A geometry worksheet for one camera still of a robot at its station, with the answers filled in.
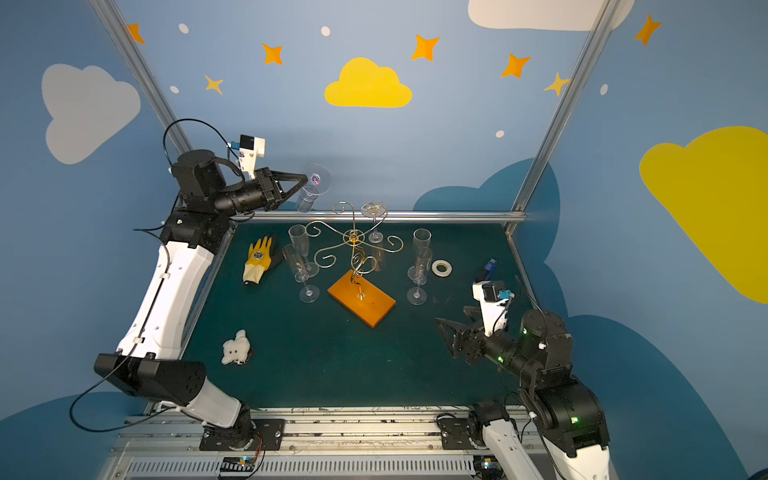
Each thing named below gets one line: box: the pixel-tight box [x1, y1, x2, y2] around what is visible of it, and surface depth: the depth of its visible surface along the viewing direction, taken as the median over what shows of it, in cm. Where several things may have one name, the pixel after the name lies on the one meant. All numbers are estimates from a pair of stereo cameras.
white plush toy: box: [222, 329, 251, 365], surface depth 87 cm
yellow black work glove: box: [243, 236, 272, 285], surface depth 109 cm
